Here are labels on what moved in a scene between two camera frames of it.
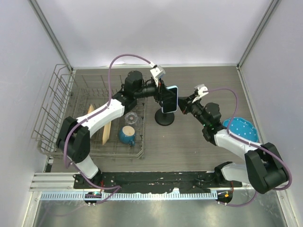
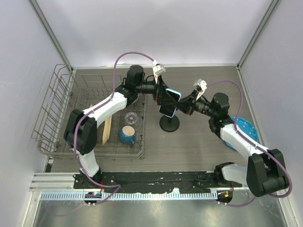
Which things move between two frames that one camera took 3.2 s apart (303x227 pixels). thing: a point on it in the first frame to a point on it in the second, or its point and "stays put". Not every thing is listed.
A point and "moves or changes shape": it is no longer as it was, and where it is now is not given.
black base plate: x=146 y=181 stays put
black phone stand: x=164 y=119 to x=168 y=124
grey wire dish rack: x=71 y=95 stays put
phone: x=169 y=104 moves or changes shape
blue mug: x=127 y=135 stays put
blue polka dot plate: x=242 y=128 stays put
